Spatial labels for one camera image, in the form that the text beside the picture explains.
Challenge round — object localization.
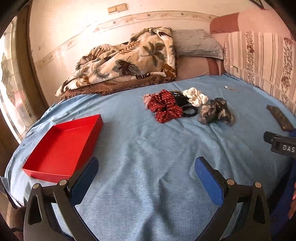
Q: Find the grey black sheer scrunchie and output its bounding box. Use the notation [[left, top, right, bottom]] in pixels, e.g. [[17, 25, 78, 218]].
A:
[[197, 97, 235, 125]]

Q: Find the red tray box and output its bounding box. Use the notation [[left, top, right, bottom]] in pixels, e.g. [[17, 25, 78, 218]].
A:
[[23, 114, 103, 183]]

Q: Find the white patterned scrunchie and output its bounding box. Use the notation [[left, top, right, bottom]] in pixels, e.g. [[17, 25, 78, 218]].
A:
[[182, 87, 209, 108]]

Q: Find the black elastic hair tie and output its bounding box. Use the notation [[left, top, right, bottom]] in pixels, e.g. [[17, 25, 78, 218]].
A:
[[181, 104, 199, 118]]

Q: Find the red polka dot scrunchie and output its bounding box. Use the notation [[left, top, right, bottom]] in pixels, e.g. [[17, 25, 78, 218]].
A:
[[147, 89, 183, 123]]

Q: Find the red white checked scrunchie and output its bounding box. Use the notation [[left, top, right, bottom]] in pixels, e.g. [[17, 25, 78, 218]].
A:
[[142, 93, 158, 109]]

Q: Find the person's right hand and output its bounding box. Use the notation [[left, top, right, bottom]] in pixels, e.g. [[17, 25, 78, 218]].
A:
[[288, 183, 296, 219]]

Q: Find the brown patterned hair clip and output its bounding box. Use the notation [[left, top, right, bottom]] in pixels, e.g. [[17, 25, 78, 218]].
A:
[[266, 105, 294, 132]]

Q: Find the small silver hairpin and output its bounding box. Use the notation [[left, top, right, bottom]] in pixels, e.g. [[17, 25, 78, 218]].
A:
[[224, 86, 239, 92]]

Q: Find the striped floral cushion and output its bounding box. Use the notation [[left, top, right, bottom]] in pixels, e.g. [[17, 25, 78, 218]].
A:
[[223, 32, 295, 114]]

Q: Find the blue bed sheet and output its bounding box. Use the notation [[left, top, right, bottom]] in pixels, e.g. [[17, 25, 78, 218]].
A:
[[2, 75, 295, 240]]

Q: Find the pink headboard cushion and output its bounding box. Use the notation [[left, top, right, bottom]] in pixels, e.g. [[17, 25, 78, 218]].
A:
[[210, 9, 294, 39]]

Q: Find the grey pillow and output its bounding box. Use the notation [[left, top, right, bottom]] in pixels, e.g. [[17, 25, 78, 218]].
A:
[[171, 29, 224, 60]]

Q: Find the brown fringed blanket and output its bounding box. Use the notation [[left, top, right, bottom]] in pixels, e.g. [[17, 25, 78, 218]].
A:
[[60, 75, 175, 100]]

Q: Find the floral leaf blanket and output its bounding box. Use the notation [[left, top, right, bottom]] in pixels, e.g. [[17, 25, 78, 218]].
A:
[[55, 27, 177, 96]]

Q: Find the beige wall switch plate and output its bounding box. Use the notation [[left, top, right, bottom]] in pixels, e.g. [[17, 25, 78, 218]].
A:
[[107, 3, 128, 14]]

